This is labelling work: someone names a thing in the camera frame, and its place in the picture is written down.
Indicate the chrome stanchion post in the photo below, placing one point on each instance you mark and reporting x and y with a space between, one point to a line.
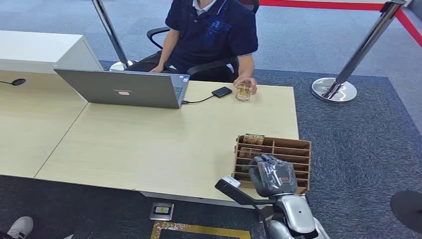
359 52
110 31

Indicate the person's left forearm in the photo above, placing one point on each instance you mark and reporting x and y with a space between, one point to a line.
245 66

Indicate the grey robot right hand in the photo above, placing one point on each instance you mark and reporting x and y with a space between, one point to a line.
272 178

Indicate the black external drive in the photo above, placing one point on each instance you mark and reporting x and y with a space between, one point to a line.
222 92

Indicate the grey laptop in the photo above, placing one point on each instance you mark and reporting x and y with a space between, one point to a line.
125 90

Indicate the brown slotted card holder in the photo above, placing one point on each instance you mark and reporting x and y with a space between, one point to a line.
290 153

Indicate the grey shoe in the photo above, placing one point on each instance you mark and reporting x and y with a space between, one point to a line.
21 227

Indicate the black round object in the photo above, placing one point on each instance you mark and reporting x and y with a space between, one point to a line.
408 209

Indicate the person's left hand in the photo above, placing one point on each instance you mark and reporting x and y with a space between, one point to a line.
252 83

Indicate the white cabinet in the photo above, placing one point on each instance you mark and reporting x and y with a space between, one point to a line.
39 49

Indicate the person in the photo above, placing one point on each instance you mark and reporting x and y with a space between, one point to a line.
211 29

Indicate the person's right hand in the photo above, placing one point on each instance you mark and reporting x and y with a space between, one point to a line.
157 69

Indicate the person's right forearm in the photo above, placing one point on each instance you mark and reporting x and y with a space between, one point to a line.
168 49

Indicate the gold floor tape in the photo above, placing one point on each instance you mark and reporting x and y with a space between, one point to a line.
197 228

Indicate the red barrier belt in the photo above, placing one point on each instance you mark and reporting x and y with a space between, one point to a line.
408 26
319 4

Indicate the black office chair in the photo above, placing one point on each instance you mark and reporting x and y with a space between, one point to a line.
155 31

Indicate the metal floor socket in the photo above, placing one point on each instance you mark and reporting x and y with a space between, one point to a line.
162 211

